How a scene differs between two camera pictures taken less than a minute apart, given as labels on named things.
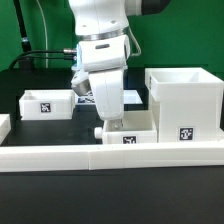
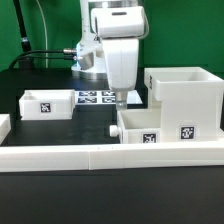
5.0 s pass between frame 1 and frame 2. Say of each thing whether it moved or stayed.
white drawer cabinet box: stayed
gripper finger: moved
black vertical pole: stayed
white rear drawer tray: stayed
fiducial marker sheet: stayed
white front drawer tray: moved
